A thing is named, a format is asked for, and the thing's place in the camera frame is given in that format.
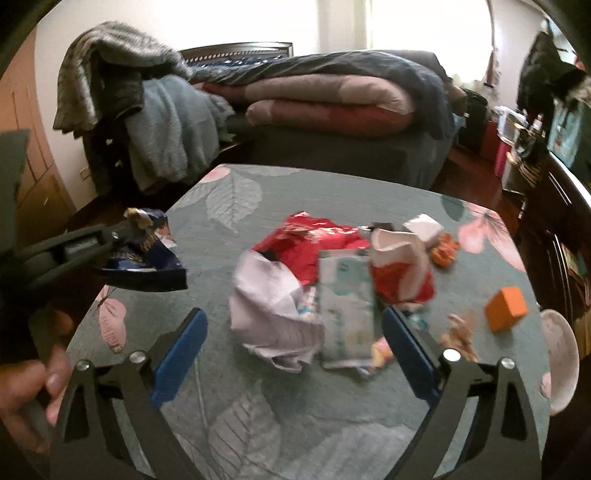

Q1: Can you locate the dark blue snack wrapper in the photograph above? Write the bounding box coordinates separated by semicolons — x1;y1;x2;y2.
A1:
100;208;185;270

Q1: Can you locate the beige paper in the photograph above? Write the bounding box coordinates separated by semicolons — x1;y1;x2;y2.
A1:
439;312;479;362

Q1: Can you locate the white paper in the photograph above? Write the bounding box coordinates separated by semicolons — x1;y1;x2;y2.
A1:
229;250;324;374

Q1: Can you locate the orange cube box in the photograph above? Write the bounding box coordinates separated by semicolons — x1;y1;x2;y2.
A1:
485;286;529;333

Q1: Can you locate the colourful candy wrapper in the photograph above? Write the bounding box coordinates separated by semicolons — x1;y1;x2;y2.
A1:
366;337;394;376

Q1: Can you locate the red foil snack bag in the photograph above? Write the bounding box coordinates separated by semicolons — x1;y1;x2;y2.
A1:
252;211;370;286

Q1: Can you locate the red and white paper cup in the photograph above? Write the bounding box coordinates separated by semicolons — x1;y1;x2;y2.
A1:
369;229;436;305

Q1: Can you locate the pale green tissue pack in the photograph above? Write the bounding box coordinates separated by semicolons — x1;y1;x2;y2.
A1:
317;249;376;369

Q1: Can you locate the orange wrapper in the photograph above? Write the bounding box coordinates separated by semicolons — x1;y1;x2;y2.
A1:
430;232;460;269

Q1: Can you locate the white small box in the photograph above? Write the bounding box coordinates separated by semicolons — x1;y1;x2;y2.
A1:
403;213;444;246

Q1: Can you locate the white pink-speckled trash bin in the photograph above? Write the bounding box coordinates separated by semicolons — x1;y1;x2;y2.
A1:
540;309;580;416

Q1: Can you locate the person's left hand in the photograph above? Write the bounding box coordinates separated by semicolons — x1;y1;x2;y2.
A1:
1;310;74;454

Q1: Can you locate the chair draped with blankets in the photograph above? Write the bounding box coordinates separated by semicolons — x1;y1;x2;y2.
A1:
53;21;235;195

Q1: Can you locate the floral grey-green tablecloth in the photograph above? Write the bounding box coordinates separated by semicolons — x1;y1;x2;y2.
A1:
50;165;549;479

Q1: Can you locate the dark wooden sideboard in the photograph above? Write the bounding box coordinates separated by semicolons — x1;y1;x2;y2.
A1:
502;153;590;326

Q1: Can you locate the bed with folded quilts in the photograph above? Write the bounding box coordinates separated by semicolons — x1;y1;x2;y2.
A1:
182;42;467;189

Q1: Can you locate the black suitcase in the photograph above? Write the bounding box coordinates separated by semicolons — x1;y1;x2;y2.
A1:
458;88;488;154

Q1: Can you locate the teal box with clothes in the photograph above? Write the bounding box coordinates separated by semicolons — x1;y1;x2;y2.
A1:
548;100;591;183

